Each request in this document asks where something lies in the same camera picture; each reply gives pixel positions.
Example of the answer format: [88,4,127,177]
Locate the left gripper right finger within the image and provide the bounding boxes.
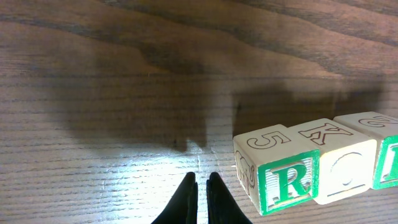
[206,172,252,224]

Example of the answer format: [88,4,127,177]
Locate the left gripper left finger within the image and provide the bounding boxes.
[152,172,198,224]

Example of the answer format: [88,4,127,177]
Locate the green R block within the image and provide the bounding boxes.
[233,124,320,216]

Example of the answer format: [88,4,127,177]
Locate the yellow O block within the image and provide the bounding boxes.
[287,118,378,205]

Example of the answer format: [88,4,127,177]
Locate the green B block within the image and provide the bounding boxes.
[333,111,397,190]

